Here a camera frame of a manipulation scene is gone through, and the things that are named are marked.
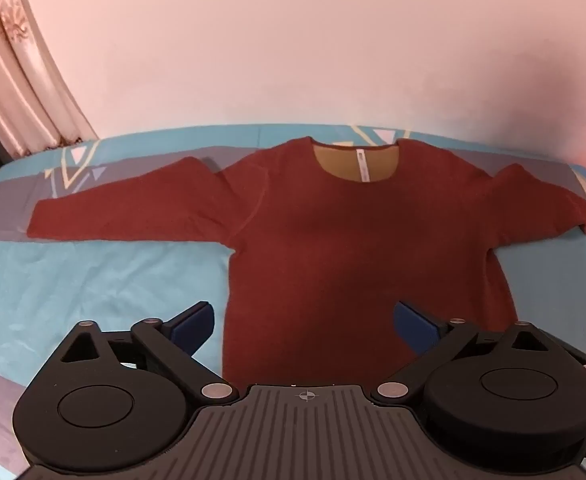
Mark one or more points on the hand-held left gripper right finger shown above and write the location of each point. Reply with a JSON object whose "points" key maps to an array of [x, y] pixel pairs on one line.
{"points": [[414, 327]]}

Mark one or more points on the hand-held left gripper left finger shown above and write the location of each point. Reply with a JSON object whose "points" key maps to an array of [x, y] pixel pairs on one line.
{"points": [[194, 326]]}

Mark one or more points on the maroon long-sleeve sweater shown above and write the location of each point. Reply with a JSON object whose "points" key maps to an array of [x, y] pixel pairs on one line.
{"points": [[323, 260]]}

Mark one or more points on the blue patterned bed sheet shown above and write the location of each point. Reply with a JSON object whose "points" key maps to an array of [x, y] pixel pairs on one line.
{"points": [[98, 280]]}

